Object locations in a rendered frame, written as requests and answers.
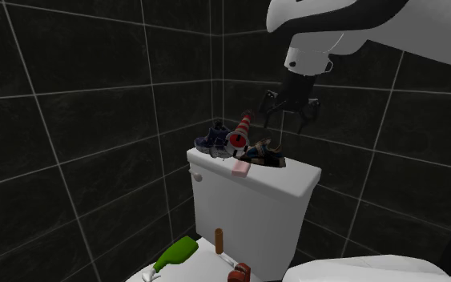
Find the pink soap bar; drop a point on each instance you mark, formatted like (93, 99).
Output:
(240, 168)

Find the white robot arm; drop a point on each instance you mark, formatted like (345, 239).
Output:
(404, 23)

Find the white toilet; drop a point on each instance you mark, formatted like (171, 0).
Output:
(248, 218)

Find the dark purple sneaker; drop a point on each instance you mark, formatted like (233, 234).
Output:
(209, 140)

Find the brown and blue shoe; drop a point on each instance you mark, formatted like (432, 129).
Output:
(266, 154)

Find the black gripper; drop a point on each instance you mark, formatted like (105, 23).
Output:
(297, 91)

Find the red brown object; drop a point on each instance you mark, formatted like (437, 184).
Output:
(240, 273)

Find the red white striped cone toy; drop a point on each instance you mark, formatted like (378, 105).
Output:
(242, 131)

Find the green bottle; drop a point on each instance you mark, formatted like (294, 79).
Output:
(178, 252)

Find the brown cylinder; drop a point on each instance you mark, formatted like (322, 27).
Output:
(219, 240)

